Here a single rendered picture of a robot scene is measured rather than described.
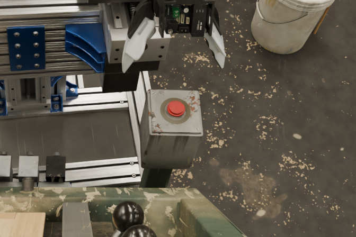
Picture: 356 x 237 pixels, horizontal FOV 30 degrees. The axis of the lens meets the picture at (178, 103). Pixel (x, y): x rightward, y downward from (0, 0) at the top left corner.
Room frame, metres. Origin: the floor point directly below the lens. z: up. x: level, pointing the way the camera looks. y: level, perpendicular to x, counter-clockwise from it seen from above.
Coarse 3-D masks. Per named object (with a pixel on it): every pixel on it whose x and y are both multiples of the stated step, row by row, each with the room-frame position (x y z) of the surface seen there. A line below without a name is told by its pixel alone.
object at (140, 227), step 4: (128, 228) 0.25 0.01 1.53; (132, 228) 0.25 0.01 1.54; (136, 228) 0.25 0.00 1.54; (140, 228) 0.25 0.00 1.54; (144, 228) 0.26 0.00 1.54; (148, 228) 0.26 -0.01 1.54; (124, 232) 0.25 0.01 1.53; (128, 232) 0.25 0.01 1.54; (132, 232) 0.25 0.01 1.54; (136, 232) 0.25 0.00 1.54; (140, 232) 0.25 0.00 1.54; (144, 232) 0.25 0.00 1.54; (148, 232) 0.25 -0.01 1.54; (152, 232) 0.25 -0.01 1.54; (124, 236) 0.24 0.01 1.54; (128, 236) 0.24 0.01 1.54; (132, 236) 0.24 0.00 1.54; (136, 236) 0.24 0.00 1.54; (140, 236) 0.24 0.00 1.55; (144, 236) 0.25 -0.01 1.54; (148, 236) 0.25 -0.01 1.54; (152, 236) 0.25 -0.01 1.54; (156, 236) 0.25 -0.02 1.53
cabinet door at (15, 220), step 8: (0, 216) 0.45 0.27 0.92; (8, 216) 0.45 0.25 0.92; (16, 216) 0.46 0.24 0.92; (24, 216) 0.46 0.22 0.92; (32, 216) 0.46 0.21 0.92; (40, 216) 0.47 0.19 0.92; (0, 224) 0.42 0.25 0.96; (8, 224) 0.42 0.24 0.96; (16, 224) 0.42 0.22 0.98; (24, 224) 0.43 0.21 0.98; (32, 224) 0.43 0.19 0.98; (40, 224) 0.43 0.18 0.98; (0, 232) 0.39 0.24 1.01; (8, 232) 0.39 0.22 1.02; (16, 232) 0.39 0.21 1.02; (24, 232) 0.39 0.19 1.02; (32, 232) 0.40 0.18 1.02; (40, 232) 0.40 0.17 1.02
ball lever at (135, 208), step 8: (128, 200) 0.33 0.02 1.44; (120, 208) 0.31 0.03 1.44; (128, 208) 0.31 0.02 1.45; (136, 208) 0.32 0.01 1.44; (112, 216) 0.30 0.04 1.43; (120, 216) 0.30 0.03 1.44; (128, 216) 0.30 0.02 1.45; (136, 216) 0.31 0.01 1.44; (120, 224) 0.29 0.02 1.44; (128, 224) 0.30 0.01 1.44; (136, 224) 0.30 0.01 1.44; (120, 232) 0.29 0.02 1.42
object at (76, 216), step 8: (64, 208) 0.49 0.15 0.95; (72, 208) 0.49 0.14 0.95; (80, 208) 0.50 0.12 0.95; (64, 216) 0.45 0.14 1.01; (72, 216) 0.45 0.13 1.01; (80, 216) 0.46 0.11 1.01; (88, 216) 0.46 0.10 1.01; (64, 224) 0.42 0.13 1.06; (72, 224) 0.42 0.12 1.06; (80, 224) 0.42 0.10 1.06; (88, 224) 0.43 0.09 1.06; (64, 232) 0.39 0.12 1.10; (72, 232) 0.39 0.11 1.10; (80, 232) 0.39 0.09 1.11; (88, 232) 0.40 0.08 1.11
